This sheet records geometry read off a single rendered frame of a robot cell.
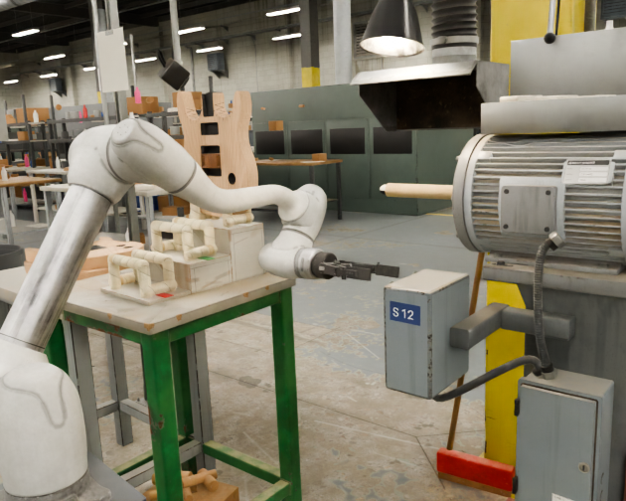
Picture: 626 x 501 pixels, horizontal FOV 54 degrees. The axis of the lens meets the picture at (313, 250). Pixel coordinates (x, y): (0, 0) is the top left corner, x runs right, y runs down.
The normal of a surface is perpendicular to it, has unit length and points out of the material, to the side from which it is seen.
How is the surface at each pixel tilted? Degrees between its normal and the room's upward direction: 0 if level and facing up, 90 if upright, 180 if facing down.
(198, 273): 90
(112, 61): 90
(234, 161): 90
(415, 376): 90
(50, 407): 70
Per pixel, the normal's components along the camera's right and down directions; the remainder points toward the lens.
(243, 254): 0.73, 0.11
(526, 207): -0.63, 0.18
